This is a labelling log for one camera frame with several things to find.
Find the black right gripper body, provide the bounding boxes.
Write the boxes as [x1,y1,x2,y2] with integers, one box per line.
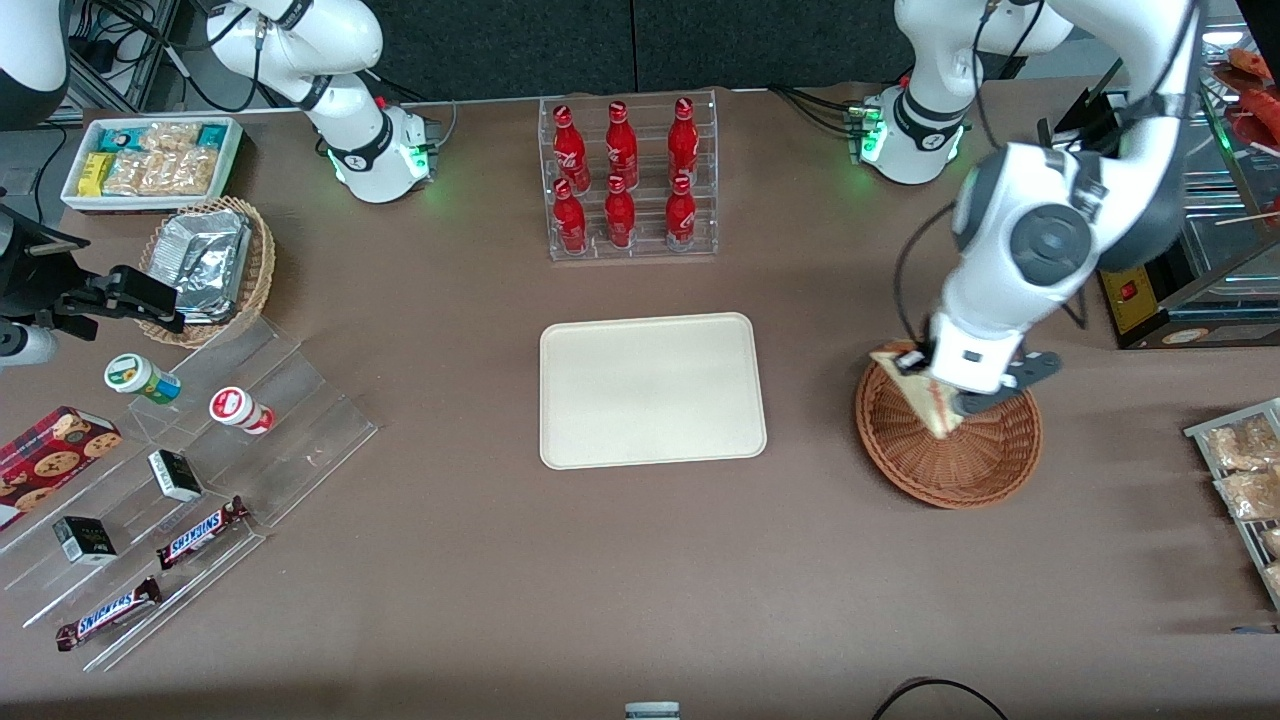
[0,205,121,346]

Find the triangle sandwich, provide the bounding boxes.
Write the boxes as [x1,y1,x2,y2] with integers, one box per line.
[868,345,967,441]

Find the light wicker basket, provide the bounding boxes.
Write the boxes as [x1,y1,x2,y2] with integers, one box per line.
[138,196,276,349]

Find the brown wicker basket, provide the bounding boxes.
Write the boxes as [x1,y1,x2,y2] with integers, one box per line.
[855,340,1043,511]

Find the cream plastic serving tray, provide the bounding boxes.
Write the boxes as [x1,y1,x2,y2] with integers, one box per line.
[539,312,768,471]

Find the silver foil pack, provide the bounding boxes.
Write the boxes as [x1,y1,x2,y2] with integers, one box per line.
[155,208,251,323]

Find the green lid sunflower jar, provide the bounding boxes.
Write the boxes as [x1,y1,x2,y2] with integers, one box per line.
[104,353,183,406]

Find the white snack bin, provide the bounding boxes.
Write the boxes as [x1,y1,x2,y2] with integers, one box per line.
[60,117,245,215]

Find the clear biscuit pack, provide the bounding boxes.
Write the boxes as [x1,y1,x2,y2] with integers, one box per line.
[150,148,219,196]
[103,150,161,196]
[130,122,201,156]

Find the red plaid cookie box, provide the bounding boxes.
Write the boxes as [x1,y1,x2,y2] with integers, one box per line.
[0,405,123,531]

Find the red lid white jar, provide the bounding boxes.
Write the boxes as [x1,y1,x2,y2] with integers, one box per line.
[208,386,276,436]

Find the small black carton box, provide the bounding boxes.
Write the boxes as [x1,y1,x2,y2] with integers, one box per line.
[52,516,118,566]
[147,449,204,503]

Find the clear acrylic stepped shelf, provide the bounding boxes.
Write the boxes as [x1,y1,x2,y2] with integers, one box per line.
[0,315,379,673]

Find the clear fried snack bag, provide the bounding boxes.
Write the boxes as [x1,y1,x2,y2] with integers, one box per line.
[1205,415,1280,471]
[1215,468,1280,521]

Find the Snickers chocolate bar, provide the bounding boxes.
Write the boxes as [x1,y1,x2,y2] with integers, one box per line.
[156,496,251,571]
[55,577,163,652]

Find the red cola bottle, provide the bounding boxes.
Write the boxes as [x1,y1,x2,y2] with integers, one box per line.
[606,101,639,186]
[604,175,638,249]
[553,178,589,253]
[553,104,591,191]
[665,175,697,251]
[668,97,699,183]

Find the clear acrylic bottle rack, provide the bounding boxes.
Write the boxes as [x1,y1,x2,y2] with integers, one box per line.
[538,90,719,263]

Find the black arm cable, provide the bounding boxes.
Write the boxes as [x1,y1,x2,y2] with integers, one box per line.
[893,200,963,346]

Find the grey wire snack rack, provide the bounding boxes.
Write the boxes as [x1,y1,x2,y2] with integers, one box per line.
[1185,398,1280,611]

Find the black appliance with red switch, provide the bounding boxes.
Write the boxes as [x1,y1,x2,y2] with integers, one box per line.
[1040,0,1280,351]

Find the aluminium frame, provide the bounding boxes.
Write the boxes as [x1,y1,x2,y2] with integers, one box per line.
[75,0,186,113]

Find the black base cable bundle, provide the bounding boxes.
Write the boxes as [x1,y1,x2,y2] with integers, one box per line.
[770,85,863,136]

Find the black looped cable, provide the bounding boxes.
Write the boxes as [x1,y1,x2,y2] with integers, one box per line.
[870,678,1011,720]

